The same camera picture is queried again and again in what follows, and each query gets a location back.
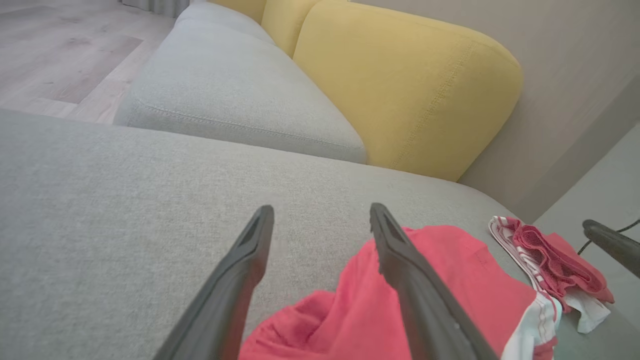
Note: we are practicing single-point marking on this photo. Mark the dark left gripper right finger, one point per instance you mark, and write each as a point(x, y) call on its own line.
point(430, 320)

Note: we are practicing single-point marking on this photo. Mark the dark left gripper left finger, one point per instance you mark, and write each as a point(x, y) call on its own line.
point(225, 310)

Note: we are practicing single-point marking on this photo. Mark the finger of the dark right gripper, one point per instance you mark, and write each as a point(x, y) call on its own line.
point(615, 242)

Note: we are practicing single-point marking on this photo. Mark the red basketball jersey white trim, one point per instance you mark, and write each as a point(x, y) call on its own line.
point(550, 260)

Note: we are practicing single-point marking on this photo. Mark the red shorts with white trim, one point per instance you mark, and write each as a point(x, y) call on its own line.
point(350, 320)

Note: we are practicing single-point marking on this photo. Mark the large grey ottoman cushion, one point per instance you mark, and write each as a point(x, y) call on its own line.
point(125, 225)

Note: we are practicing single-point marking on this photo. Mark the grey sofa seat cushion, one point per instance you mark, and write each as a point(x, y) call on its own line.
point(220, 17)
point(235, 95)

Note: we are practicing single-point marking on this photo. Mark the yellow sofa back cushion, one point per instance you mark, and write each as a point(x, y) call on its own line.
point(400, 85)
point(285, 20)

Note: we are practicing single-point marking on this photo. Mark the yellow sofa armrest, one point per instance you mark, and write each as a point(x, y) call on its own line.
point(245, 6)

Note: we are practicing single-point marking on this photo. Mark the grey pleated curtain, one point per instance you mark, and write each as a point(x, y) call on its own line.
point(160, 6)

